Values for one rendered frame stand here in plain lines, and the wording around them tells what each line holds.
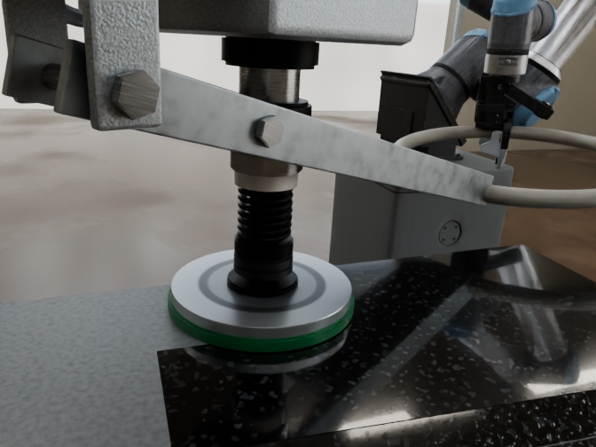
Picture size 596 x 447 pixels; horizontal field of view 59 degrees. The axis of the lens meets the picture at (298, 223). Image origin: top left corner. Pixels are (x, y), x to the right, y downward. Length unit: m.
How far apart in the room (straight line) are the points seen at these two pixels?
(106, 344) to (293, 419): 0.21
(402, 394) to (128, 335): 0.28
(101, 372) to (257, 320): 0.15
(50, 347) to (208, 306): 0.16
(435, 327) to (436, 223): 0.94
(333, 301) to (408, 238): 0.94
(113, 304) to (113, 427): 0.21
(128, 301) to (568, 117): 7.33
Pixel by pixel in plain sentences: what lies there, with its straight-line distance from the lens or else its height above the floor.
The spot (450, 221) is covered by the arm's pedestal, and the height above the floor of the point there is 0.69.
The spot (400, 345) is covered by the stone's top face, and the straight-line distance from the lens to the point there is 0.58.
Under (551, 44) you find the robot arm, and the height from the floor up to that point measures 1.19.
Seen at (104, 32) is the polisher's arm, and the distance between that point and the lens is 0.38.
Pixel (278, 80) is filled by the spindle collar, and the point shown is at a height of 1.13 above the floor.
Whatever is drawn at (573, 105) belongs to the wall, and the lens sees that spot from 7.75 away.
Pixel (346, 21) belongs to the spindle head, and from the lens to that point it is 0.48.
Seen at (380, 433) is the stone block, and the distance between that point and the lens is 0.48.
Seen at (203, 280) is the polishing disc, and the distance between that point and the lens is 0.63.
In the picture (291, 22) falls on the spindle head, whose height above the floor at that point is 1.18.
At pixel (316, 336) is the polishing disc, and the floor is 0.88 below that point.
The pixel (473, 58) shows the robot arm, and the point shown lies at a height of 1.14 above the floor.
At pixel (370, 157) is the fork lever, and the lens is 0.62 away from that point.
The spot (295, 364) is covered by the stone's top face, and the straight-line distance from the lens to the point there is 0.53.
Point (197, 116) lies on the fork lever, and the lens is 0.45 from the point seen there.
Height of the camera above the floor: 1.17
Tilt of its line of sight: 19 degrees down
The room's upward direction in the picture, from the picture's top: 3 degrees clockwise
